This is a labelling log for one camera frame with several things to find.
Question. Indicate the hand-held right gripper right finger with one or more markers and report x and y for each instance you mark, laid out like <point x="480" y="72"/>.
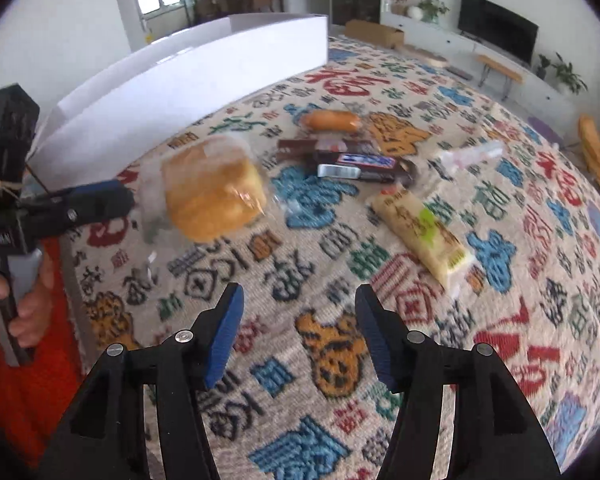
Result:
<point x="375" y="340"/>

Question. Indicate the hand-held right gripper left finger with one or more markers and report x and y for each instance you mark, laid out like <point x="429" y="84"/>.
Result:
<point x="225" y="335"/>

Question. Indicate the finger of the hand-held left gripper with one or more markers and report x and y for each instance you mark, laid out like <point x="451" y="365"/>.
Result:
<point x="90" y="210"/>
<point x="100" y="188"/>

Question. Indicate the bread loaf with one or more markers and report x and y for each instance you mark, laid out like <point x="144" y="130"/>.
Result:
<point x="212" y="192"/>

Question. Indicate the pale yellow snack packet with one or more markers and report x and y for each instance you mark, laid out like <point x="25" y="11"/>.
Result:
<point x="425" y="232"/>

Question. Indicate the long white cardboard box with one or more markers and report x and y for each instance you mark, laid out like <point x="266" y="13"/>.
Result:
<point x="180" y="90"/>

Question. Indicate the black and silver snack bar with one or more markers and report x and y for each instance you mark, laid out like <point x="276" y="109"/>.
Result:
<point x="337" y="171"/>

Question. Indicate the brown bar with white label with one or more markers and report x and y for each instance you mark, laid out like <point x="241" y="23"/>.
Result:
<point x="375" y="162"/>

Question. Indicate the brown chocolate bar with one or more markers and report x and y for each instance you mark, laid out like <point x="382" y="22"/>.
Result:
<point x="305" y="146"/>

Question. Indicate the small clear snack packet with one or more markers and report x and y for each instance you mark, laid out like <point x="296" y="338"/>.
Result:
<point x="472" y="155"/>

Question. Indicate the sausage bun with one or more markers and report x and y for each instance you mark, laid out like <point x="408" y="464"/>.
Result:
<point x="330" y="121"/>

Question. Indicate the person's left hand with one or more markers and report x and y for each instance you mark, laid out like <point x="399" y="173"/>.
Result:
<point x="32" y="310"/>

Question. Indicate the printed woven blanket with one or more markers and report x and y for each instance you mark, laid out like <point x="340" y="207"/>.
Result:
<point x="330" y="260"/>

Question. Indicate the person's orange sweater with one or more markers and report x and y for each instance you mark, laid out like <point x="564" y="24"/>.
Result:
<point x="60" y="360"/>

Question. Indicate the purple floor cushion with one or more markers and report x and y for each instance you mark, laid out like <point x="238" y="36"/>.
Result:
<point x="545" y="132"/>

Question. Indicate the small dark floor mat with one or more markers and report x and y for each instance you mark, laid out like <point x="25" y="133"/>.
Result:
<point x="459" y="72"/>

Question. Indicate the wooden stool with metal legs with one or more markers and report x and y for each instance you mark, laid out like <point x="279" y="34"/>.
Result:
<point x="500" y="71"/>

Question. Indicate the white television cabinet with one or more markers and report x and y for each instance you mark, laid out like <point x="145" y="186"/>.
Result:
<point x="550" y="95"/>

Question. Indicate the brown cardboard box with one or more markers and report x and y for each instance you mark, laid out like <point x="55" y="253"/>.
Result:
<point x="375" y="34"/>

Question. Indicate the small plant in dark pot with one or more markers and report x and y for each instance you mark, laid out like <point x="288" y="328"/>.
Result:
<point x="542" y="66"/>

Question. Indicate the large leafy potted plant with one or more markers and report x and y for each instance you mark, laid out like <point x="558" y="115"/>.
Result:
<point x="569" y="75"/>

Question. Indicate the white round vase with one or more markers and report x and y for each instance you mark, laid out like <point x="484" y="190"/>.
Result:
<point x="414" y="12"/>

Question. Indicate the black television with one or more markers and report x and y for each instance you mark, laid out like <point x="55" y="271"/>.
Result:
<point x="497" y="32"/>

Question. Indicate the green potted plant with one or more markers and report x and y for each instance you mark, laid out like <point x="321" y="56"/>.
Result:
<point x="434" y="9"/>

